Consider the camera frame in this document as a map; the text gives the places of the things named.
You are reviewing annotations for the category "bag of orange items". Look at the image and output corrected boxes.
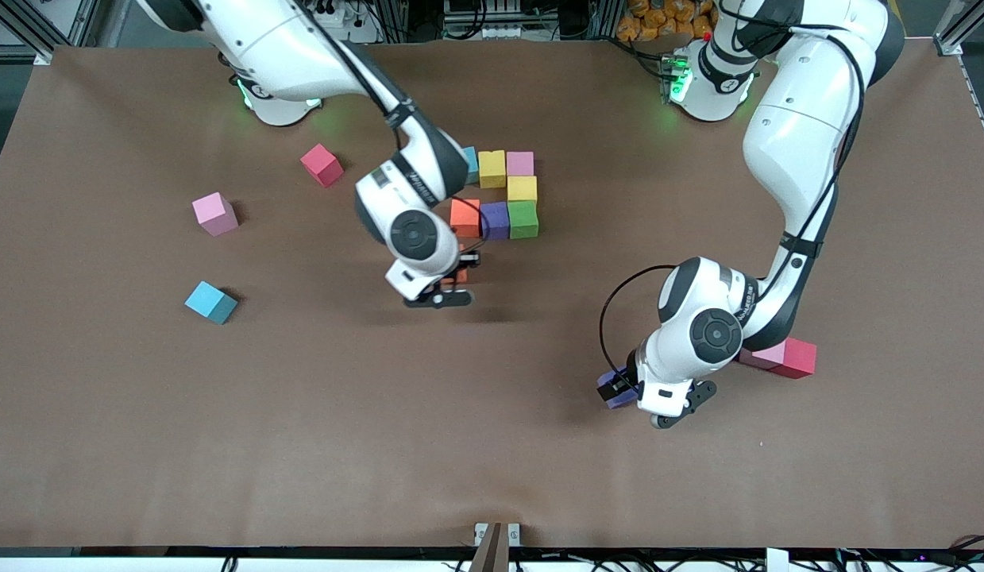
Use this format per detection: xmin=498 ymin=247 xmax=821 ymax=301
xmin=616 ymin=0 xmax=719 ymax=42

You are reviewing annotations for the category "purple foam block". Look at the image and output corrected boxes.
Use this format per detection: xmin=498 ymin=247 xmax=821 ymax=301
xmin=599 ymin=369 xmax=642 ymax=411
xmin=480 ymin=201 xmax=511 ymax=241

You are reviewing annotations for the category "white power strip with plugs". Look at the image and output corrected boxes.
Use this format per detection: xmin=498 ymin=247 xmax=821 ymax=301
xmin=309 ymin=0 xmax=381 ymax=44

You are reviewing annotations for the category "white slotted power strip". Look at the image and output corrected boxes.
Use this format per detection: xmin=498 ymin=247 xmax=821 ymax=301
xmin=444 ymin=0 xmax=540 ymax=41

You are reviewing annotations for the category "brown camera mount with bracket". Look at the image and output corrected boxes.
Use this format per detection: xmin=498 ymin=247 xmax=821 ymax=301
xmin=469 ymin=522 xmax=522 ymax=572

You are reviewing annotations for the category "green foam block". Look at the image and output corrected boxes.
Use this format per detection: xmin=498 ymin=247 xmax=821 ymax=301
xmin=507 ymin=201 xmax=539 ymax=239

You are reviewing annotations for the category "brown table cover sheet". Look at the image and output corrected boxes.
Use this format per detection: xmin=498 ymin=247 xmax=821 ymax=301
xmin=0 ymin=40 xmax=984 ymax=549

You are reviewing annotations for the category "red foam block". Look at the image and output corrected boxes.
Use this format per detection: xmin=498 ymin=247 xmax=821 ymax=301
xmin=770 ymin=337 xmax=818 ymax=380
xmin=300 ymin=143 xmax=345 ymax=188

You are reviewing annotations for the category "silver perforated edge rail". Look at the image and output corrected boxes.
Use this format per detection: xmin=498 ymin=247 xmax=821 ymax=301
xmin=956 ymin=54 xmax=984 ymax=166

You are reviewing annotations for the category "aluminium frame profile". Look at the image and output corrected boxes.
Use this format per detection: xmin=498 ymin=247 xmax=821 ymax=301
xmin=0 ymin=0 xmax=103 ymax=66
xmin=932 ymin=0 xmax=984 ymax=56

